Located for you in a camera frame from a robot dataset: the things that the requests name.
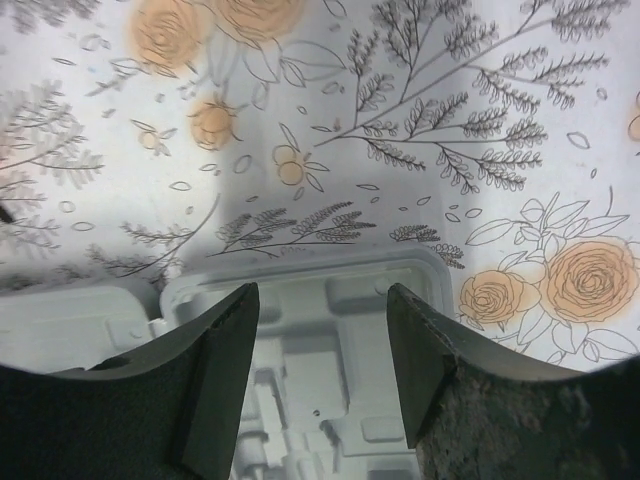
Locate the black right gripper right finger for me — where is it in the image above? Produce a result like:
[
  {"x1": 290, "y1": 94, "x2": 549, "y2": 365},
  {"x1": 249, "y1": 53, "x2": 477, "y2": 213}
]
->
[{"x1": 387, "y1": 284, "x2": 639, "y2": 479}]

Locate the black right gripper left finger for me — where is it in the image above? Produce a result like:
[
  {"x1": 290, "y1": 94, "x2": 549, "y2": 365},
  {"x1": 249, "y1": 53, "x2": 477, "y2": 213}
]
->
[{"x1": 1, "y1": 283, "x2": 259, "y2": 479}]

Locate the grey plastic tool case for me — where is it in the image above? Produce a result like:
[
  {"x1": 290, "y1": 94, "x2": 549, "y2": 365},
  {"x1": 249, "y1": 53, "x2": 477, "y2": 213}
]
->
[{"x1": 1, "y1": 245, "x2": 452, "y2": 479}]

